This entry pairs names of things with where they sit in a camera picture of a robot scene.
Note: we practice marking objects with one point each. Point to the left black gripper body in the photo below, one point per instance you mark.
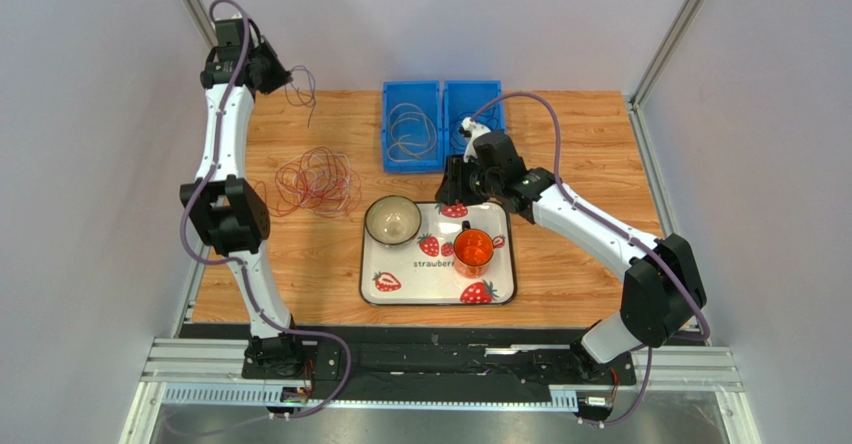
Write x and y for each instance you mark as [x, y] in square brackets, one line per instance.
[273, 74]

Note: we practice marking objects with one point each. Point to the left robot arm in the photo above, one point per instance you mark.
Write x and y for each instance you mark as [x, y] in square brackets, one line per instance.
[226, 212]

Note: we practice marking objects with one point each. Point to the left blue plastic bin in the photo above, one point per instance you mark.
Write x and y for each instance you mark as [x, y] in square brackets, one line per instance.
[412, 131]

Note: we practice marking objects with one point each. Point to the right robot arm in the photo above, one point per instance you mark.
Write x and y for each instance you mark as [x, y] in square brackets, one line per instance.
[661, 286]

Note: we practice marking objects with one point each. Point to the orange transparent mug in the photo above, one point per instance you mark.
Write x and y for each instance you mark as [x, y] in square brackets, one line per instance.
[473, 251]

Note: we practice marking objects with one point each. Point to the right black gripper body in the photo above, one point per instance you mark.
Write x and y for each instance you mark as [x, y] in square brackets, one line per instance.
[455, 181]

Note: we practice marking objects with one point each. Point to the beige ceramic bowl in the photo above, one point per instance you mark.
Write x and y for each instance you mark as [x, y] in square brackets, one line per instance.
[393, 220]

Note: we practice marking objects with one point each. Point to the aluminium frame rail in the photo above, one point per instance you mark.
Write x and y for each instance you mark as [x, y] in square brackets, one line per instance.
[206, 371]

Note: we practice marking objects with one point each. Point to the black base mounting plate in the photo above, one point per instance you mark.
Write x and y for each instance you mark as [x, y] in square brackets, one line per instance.
[439, 364]

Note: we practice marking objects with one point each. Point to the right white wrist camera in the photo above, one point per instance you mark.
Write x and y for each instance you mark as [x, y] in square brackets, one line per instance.
[471, 131]

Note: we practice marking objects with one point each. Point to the strawberry print tray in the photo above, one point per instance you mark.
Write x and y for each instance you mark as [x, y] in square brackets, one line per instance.
[421, 270]

